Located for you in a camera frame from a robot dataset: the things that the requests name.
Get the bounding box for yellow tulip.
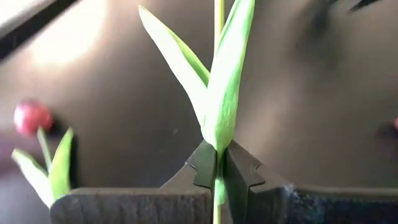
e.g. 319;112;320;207
138;0;256;224

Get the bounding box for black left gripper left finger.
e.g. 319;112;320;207
160;139;218;192

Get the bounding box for red tulip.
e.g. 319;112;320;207
11;98;75;208

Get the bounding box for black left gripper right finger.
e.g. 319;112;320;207
223;139;293;224

